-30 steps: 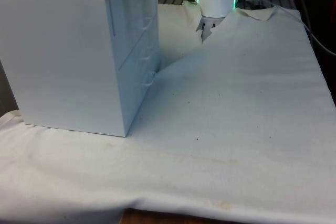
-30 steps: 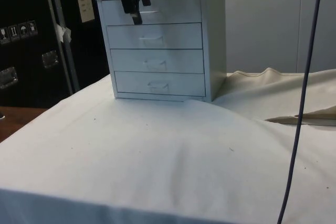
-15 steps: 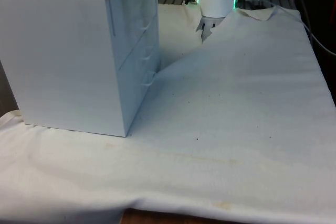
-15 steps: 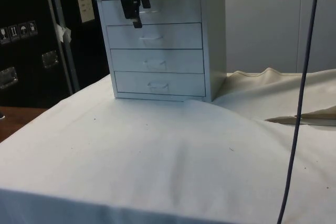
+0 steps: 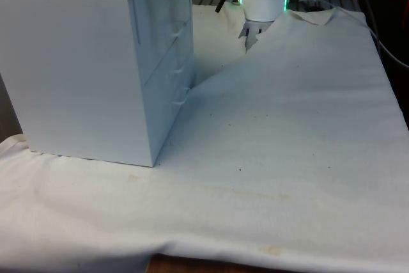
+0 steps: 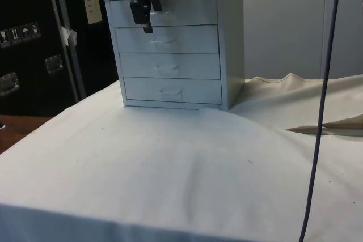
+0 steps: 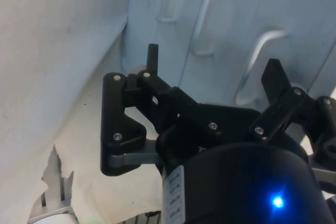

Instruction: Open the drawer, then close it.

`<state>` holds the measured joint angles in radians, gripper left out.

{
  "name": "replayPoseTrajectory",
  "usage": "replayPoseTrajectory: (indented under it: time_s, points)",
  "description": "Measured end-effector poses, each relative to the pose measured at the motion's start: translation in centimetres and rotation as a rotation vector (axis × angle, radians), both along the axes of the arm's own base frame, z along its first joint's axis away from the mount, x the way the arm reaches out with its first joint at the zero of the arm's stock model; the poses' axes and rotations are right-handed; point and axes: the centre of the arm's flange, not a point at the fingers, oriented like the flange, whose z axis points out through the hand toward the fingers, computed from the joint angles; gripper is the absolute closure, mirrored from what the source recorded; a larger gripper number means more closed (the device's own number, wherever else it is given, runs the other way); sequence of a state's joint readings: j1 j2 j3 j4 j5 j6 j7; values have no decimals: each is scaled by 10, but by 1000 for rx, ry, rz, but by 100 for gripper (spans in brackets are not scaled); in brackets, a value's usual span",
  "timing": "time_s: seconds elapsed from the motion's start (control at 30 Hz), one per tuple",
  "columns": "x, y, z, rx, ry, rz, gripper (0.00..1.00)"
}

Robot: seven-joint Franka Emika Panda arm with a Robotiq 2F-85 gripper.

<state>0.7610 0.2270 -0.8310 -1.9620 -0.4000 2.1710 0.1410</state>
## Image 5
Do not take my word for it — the white cable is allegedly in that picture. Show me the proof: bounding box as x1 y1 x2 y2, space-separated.
300 0 409 67

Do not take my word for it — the white chest of drawers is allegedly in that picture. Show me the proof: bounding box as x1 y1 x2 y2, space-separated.
0 0 194 169

